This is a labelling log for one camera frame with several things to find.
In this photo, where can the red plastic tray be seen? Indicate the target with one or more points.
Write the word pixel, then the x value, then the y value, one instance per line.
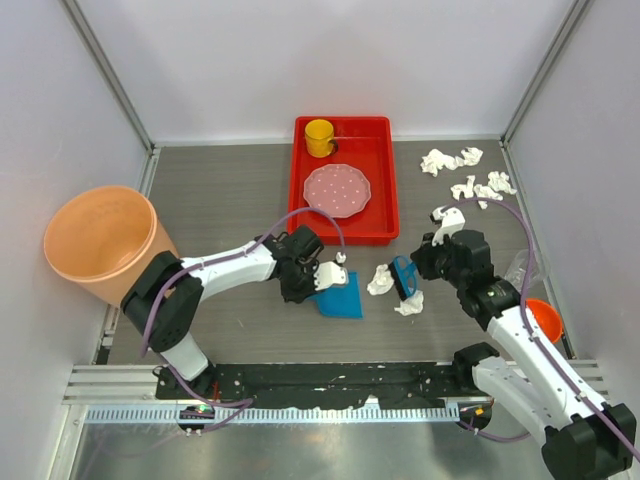
pixel 364 143

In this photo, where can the blue plastic dustpan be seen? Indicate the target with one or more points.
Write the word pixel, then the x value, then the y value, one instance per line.
pixel 341 301

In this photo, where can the orange bowl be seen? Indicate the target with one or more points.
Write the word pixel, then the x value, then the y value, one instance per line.
pixel 548 319

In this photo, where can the yellow mug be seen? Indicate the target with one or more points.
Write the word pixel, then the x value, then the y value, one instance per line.
pixel 320 138

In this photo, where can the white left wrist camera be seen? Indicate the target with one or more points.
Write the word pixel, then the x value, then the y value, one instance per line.
pixel 331 273

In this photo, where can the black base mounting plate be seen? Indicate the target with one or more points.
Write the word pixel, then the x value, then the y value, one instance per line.
pixel 334 386

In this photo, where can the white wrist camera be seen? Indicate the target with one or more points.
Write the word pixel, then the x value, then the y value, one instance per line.
pixel 331 273
pixel 449 220

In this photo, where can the white slotted cable duct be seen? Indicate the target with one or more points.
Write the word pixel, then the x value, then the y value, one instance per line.
pixel 192 415

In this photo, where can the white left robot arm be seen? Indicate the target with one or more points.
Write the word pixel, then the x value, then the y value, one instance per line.
pixel 173 289

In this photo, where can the clear plastic cup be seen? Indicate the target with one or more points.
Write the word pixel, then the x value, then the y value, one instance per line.
pixel 520 265

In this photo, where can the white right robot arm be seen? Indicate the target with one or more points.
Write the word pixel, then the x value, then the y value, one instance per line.
pixel 580 434

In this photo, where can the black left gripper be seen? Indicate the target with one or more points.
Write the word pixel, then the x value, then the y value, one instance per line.
pixel 299 296

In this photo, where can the orange plastic waste bucket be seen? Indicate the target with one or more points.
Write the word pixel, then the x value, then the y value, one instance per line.
pixel 104 239

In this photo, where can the pink dotted plate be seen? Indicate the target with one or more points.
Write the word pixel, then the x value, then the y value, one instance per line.
pixel 340 190

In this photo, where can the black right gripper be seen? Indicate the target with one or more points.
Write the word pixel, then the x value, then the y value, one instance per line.
pixel 422 257

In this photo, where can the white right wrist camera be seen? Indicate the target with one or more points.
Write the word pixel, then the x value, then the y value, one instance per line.
pixel 449 220

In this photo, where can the blue hand brush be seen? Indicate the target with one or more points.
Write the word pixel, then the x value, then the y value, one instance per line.
pixel 403 273

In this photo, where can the white paper scrap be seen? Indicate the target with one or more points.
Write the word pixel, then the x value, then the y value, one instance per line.
pixel 500 183
pixel 464 190
pixel 435 161
pixel 486 192
pixel 469 156
pixel 382 281
pixel 413 305

